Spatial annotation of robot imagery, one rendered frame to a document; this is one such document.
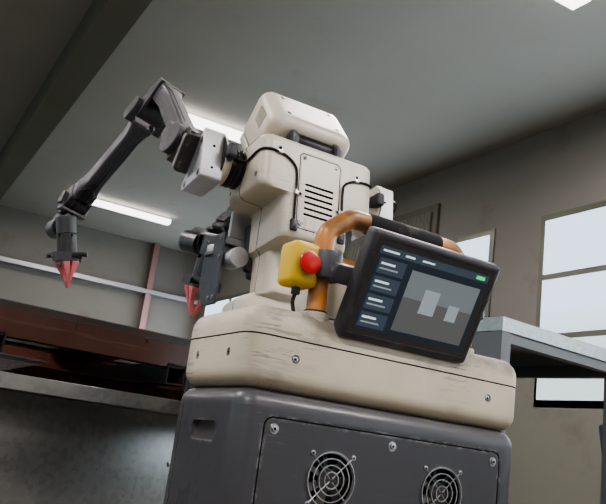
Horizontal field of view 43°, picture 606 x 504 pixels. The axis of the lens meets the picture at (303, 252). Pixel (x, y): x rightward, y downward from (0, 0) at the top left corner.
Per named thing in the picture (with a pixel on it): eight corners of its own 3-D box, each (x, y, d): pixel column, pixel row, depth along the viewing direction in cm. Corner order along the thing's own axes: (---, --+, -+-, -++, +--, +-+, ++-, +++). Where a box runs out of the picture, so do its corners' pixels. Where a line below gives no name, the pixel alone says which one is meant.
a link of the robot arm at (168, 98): (156, 66, 203) (187, 87, 208) (128, 107, 206) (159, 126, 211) (182, 128, 166) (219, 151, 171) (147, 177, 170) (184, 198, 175)
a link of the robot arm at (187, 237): (234, 212, 192) (245, 239, 197) (203, 206, 199) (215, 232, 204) (202, 239, 185) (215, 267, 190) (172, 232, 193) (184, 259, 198)
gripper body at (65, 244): (45, 260, 219) (45, 234, 220) (80, 260, 225) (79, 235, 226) (53, 257, 214) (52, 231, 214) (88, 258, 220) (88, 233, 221)
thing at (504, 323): (252, 344, 317) (253, 335, 318) (360, 369, 351) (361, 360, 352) (502, 330, 214) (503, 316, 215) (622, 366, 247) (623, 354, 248)
